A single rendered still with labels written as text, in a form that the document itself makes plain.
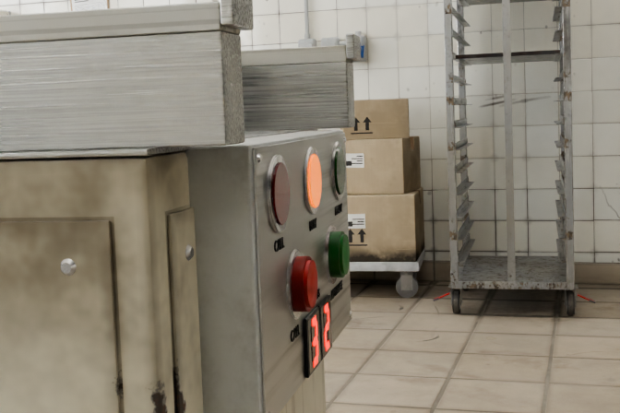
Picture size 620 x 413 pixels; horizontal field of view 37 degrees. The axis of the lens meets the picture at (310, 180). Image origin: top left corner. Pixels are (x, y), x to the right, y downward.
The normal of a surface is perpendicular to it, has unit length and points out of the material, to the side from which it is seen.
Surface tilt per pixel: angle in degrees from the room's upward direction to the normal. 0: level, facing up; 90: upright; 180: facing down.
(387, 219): 90
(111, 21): 90
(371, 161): 89
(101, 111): 90
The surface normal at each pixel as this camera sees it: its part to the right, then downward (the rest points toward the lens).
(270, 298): 0.97, -0.02
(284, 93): -0.22, 0.08
